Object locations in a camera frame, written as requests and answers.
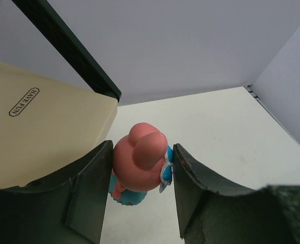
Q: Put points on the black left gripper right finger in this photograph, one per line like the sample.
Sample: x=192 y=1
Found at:
x=214 y=209

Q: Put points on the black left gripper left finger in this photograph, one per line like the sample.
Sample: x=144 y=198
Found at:
x=66 y=206

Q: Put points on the pink figure blue sunglasses toy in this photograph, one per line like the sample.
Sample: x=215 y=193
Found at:
x=142 y=161

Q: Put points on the beige three-tier shelf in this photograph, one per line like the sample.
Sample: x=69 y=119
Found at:
x=46 y=124

